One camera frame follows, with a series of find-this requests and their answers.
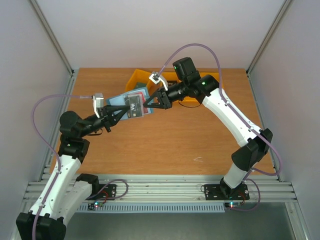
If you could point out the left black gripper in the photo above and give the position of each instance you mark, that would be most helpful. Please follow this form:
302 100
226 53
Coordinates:
106 115

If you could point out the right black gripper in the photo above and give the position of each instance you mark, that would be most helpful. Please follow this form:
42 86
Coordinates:
164 98

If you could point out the blue card holder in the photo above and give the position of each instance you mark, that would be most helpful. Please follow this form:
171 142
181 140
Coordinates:
120 101

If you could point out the black VIP credit card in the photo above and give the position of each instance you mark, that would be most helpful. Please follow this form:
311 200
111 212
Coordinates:
135 104

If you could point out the red VIP credit card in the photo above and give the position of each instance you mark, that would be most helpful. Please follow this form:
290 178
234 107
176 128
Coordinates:
141 94

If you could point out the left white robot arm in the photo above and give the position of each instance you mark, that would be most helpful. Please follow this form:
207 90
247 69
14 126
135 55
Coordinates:
49 216

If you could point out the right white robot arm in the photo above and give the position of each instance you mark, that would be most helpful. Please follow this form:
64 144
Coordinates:
252 140

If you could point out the teal credit card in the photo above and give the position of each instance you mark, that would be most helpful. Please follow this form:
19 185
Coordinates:
140 85

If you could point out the yellow bin with red card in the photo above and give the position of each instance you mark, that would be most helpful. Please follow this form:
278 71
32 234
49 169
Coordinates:
187 100

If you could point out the yellow bin with blue card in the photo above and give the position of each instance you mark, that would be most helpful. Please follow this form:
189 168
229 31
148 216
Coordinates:
214 75

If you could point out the single yellow bin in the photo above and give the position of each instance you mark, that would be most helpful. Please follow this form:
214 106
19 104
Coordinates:
139 76

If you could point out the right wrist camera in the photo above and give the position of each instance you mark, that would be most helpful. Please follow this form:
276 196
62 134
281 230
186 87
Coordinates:
156 78

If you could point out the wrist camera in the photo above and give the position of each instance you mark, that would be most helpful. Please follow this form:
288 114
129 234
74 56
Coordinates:
98 103
156 78

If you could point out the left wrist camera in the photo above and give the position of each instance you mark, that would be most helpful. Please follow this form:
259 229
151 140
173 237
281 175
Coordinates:
98 103

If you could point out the aluminium rail base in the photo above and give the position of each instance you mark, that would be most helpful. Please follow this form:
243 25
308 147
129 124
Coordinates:
189 188

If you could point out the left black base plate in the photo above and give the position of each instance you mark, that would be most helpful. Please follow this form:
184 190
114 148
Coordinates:
108 192

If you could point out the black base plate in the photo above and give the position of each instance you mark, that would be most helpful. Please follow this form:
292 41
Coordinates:
212 192
108 192

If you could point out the grey slotted cable duct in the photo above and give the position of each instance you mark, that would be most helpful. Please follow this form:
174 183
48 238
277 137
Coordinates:
132 208

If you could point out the left aluminium frame post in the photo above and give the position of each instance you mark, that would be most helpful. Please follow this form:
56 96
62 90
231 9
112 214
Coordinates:
51 35

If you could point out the aluminium frame post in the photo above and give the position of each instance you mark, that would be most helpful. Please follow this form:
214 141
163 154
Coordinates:
51 35
284 8

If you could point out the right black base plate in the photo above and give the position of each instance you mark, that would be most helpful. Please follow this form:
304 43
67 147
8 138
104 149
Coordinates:
212 192

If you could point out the right aluminium frame post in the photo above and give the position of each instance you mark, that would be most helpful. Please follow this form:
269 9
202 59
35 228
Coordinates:
284 8

